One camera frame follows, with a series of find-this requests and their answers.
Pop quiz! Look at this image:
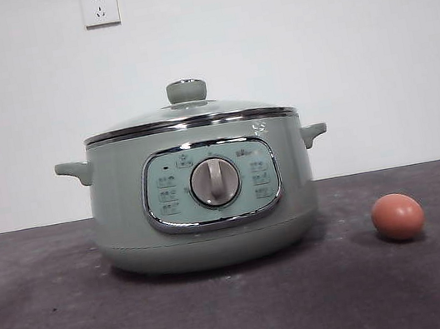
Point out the glass lid with green knob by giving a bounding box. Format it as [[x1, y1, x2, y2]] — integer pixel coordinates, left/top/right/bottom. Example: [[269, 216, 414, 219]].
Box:
[[77, 61, 299, 148]]

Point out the brown egg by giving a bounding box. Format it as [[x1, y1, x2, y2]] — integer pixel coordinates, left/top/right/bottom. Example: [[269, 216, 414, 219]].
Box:
[[367, 188, 429, 247]]

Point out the green electric cooking pot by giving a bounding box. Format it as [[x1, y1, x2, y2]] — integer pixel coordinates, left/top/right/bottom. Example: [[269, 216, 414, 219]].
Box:
[[50, 103, 348, 292]]

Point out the white wall socket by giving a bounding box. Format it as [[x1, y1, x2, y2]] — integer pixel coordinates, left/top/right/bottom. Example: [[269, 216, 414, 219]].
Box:
[[80, 0, 123, 31]]

